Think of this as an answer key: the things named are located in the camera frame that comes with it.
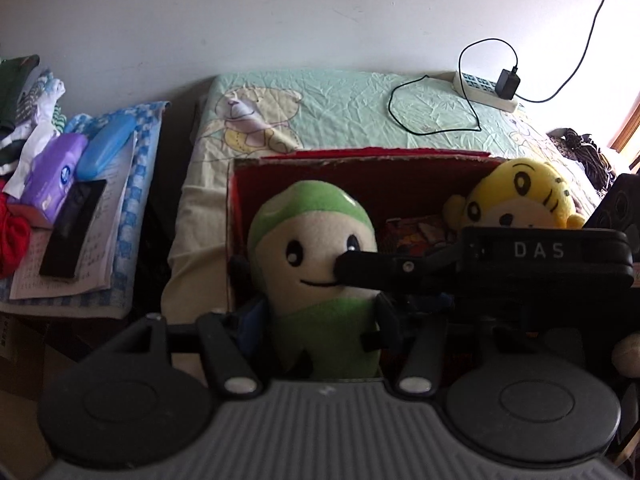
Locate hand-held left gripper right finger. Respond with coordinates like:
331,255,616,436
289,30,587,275
362,293,587,396

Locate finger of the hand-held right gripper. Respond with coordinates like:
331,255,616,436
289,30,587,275
334,239,466,295

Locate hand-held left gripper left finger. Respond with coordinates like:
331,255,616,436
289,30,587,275
82,255,267,396

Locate green plush toy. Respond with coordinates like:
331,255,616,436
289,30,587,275
246,180,397,381

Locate yellow tiger plush toy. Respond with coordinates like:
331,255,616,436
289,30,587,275
442,157,587,232

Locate red cardboard box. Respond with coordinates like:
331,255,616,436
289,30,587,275
226,146,603,381

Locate patterned red packet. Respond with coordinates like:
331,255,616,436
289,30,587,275
384,214,453,253

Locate green printed bed sheet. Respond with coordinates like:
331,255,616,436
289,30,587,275
161,69,608,323

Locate white paper sheets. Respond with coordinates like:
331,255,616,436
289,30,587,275
9,132,139,302

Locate black charger adapter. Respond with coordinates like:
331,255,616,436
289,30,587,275
495,67,522,101

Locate white power strip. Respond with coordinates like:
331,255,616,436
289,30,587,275
451,71,519,114

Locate black remote control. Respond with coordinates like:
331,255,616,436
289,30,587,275
38,178,109,279

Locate brown cardboard box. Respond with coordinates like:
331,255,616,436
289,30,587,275
0,312,78,413

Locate blue glasses case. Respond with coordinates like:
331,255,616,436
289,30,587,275
75,114,137,180

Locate purple tissue pack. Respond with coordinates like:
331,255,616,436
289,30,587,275
20,133,89,222

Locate red cloth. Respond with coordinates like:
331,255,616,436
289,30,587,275
0,191,34,279

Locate striped folded clothes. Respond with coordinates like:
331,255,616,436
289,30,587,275
0,67,68,171

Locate dark green garment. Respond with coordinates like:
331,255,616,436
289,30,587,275
0,54,41,128

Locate wooden frame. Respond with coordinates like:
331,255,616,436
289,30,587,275
606,89,640,172

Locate black charger cable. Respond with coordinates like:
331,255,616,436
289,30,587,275
387,37,521,136

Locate black power cable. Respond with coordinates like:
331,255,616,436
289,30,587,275
515,0,624,104

